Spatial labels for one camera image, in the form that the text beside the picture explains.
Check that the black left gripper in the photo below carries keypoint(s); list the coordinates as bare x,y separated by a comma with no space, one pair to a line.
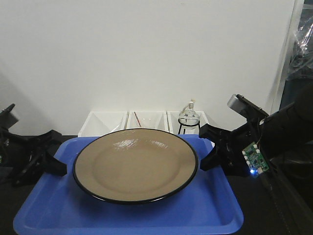
21,158

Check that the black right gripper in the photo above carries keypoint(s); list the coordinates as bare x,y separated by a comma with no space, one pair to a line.
233,162

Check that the blue plastic tray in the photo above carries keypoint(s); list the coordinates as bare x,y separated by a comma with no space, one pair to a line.
57,206

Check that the beige plate with black rim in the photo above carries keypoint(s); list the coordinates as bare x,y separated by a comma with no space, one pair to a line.
135,166

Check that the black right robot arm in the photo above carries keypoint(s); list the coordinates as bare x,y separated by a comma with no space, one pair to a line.
287,128

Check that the glass alcohol lamp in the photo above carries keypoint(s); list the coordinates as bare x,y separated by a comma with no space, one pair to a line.
188,114

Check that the green circuit board right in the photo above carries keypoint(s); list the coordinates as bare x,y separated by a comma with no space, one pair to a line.
255,160

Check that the right white storage bin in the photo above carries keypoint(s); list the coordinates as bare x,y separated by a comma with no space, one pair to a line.
174,126

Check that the white storage bin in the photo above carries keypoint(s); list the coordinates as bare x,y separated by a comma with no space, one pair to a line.
100,123
148,119
174,126

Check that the left white storage bin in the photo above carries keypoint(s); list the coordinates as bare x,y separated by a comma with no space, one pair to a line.
100,123

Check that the middle white storage bin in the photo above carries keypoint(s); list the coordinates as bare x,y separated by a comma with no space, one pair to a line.
148,119

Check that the clear plastic wrap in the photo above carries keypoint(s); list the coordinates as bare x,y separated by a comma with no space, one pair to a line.
301,63

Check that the black wire tripod stand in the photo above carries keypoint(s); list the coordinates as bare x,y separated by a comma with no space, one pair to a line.
188,127

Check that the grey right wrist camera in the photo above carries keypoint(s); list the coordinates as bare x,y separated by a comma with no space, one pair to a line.
236,105

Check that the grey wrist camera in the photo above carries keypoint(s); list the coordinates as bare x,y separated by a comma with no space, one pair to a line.
236,105
7,119

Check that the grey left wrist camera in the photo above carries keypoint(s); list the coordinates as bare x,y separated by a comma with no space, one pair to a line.
7,119

